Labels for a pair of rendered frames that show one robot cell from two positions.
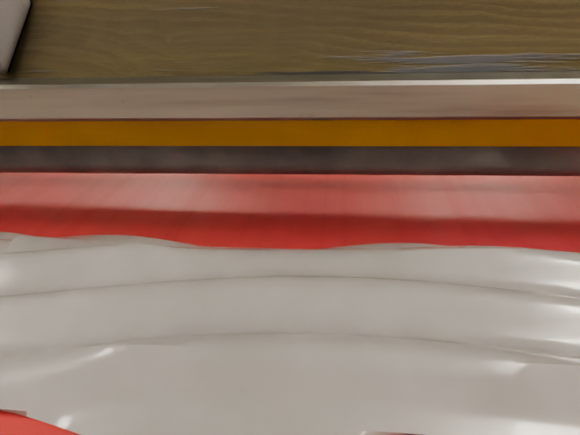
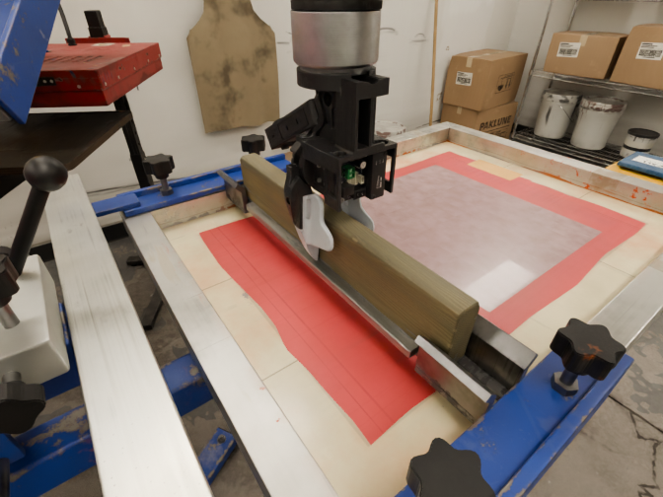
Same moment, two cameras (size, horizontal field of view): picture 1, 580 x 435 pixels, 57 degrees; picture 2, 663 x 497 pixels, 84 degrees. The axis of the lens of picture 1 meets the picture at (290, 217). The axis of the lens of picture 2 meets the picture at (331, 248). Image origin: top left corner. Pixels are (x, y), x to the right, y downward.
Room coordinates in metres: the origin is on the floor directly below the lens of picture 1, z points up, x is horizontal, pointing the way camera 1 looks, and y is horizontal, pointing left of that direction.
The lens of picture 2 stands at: (0.43, 0.36, 1.27)
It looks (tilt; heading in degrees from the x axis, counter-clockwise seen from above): 35 degrees down; 228
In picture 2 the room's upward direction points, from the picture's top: straight up
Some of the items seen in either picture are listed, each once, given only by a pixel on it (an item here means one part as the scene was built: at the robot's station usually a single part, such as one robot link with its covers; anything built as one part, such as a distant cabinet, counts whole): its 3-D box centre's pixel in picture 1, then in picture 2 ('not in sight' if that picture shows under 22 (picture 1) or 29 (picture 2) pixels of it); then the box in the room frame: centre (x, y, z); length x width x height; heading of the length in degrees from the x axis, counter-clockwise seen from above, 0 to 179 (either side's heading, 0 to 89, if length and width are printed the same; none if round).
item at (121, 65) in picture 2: not in sight; (65, 69); (0.19, -1.17, 1.06); 0.61 x 0.46 x 0.12; 54
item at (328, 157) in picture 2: not in sight; (340, 136); (0.18, 0.10, 1.15); 0.09 x 0.08 x 0.12; 84
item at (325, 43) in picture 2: not in sight; (338, 40); (0.18, 0.09, 1.23); 0.08 x 0.08 x 0.05
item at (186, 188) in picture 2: not in sight; (217, 194); (0.18, -0.21, 0.98); 0.30 x 0.05 x 0.07; 174
